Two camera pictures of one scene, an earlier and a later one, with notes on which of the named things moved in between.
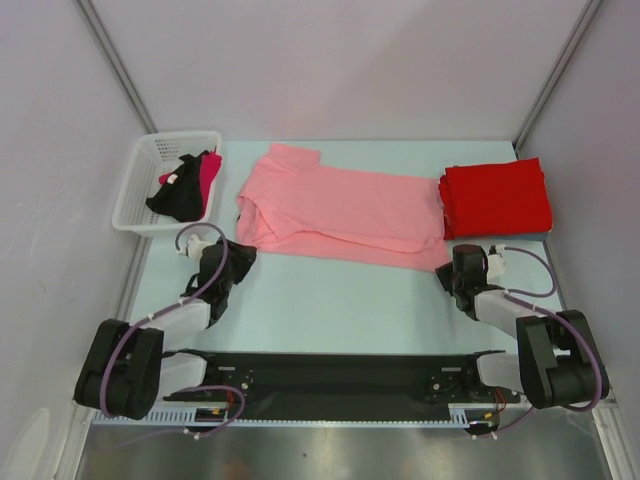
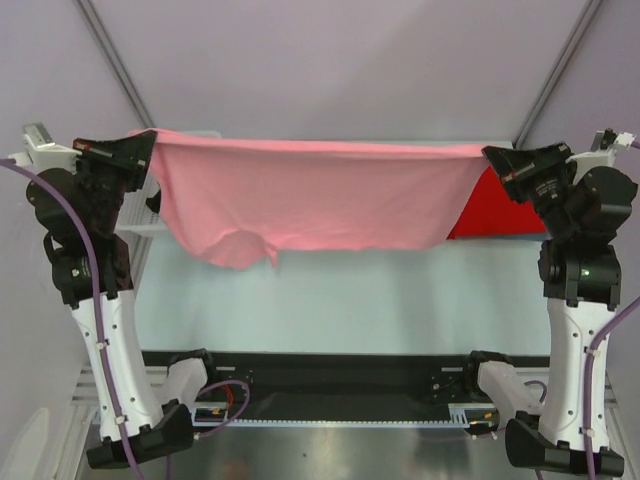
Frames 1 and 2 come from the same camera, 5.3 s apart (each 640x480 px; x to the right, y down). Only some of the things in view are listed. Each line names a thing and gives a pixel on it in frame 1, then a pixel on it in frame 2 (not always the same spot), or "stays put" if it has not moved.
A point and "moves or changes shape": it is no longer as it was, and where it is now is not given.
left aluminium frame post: x=110 y=57 stays put
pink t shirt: x=292 y=202 moves or changes shape
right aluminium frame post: x=556 y=75 stays put
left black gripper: x=243 y=256 → x=129 y=152
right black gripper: x=447 y=275 → x=522 y=168
